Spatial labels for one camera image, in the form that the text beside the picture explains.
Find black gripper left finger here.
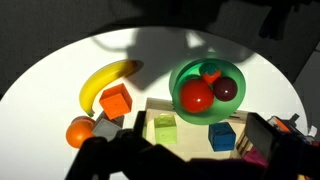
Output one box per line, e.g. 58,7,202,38
133,110,148,138

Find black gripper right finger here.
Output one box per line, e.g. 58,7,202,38
245,112,284,162

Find multicolour shape sorter cube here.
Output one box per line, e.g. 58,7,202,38
266,113,316,143

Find magenta cube block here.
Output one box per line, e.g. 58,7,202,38
243,148,270,168

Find light green cube block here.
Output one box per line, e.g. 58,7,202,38
153,114,178,145

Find orange cube block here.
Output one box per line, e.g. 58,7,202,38
98,83,133,120

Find grey cube block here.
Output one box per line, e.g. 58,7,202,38
92,111,125,142

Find green plastic bowl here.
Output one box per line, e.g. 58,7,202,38
168,58,247,126

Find blue cube block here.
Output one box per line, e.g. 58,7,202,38
208,121,237,153

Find wooden tray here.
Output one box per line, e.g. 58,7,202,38
143,97,265,162

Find dark purple toy plum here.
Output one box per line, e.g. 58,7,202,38
212,76,239,102

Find yellow toy banana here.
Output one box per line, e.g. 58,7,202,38
78,59,143,118

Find orange toy fruit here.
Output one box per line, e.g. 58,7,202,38
65,115,97,149

